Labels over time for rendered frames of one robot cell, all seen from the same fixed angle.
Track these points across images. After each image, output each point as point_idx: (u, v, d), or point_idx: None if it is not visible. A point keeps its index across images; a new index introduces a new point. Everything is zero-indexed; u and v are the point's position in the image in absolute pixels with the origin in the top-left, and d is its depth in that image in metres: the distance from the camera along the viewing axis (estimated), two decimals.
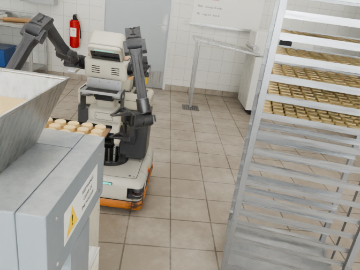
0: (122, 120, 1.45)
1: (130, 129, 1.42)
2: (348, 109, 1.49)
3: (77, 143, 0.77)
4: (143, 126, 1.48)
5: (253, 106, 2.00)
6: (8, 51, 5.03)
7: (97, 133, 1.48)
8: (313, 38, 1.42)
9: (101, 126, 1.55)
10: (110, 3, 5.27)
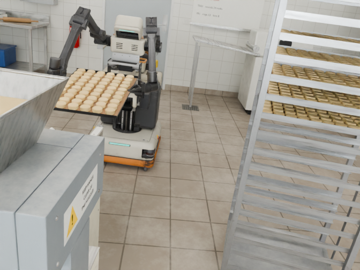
0: (135, 94, 2.05)
1: (142, 86, 1.98)
2: (348, 109, 1.49)
3: (77, 143, 0.77)
4: (150, 91, 2.07)
5: (253, 106, 2.00)
6: (8, 51, 5.03)
7: (129, 81, 2.07)
8: (313, 38, 1.42)
9: (130, 76, 2.13)
10: (110, 3, 5.27)
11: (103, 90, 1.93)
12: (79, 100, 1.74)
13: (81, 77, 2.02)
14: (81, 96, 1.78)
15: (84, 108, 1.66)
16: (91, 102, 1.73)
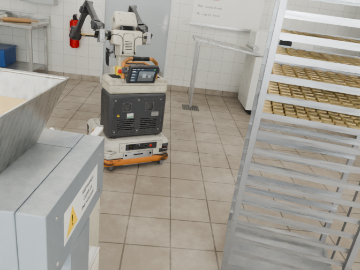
0: (79, 39, 3.75)
1: None
2: (348, 109, 1.49)
3: (77, 143, 0.77)
4: None
5: (253, 106, 2.00)
6: (8, 51, 5.03)
7: (85, 34, 3.72)
8: (313, 38, 1.42)
9: (88, 34, 3.65)
10: (110, 3, 5.27)
11: None
12: (93, 34, 4.12)
13: None
14: None
15: None
16: None
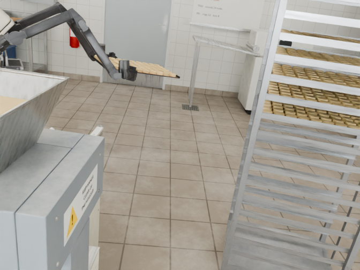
0: None
1: (114, 54, 2.79)
2: (348, 109, 1.49)
3: (77, 143, 0.77)
4: None
5: (253, 106, 2.00)
6: (8, 51, 5.03)
7: None
8: (313, 38, 1.42)
9: None
10: (110, 3, 5.27)
11: None
12: (159, 68, 2.71)
13: None
14: (153, 67, 2.68)
15: (165, 68, 2.80)
16: (156, 66, 2.77)
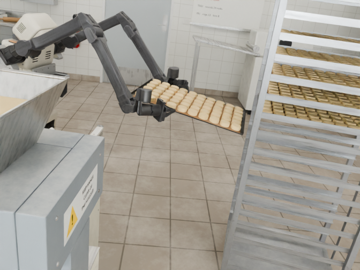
0: None
1: (187, 83, 2.09)
2: (348, 109, 1.49)
3: (77, 143, 0.77)
4: None
5: (253, 106, 2.00)
6: None
7: (170, 84, 2.02)
8: (313, 38, 1.42)
9: (157, 80, 2.02)
10: (110, 3, 5.27)
11: None
12: (227, 113, 1.81)
13: (165, 98, 1.76)
14: (217, 110, 1.81)
15: (242, 115, 1.86)
16: (229, 110, 1.87)
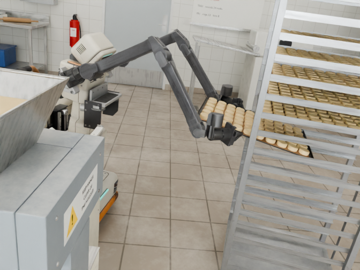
0: None
1: (241, 102, 2.06)
2: (348, 109, 1.49)
3: (77, 143, 0.77)
4: None
5: (253, 106, 2.00)
6: (8, 51, 5.03)
7: (226, 103, 1.98)
8: (313, 38, 1.42)
9: (213, 98, 1.98)
10: (110, 3, 5.27)
11: None
12: (291, 136, 1.78)
13: (230, 120, 1.72)
14: (280, 132, 1.78)
15: (304, 137, 1.82)
16: (290, 132, 1.84)
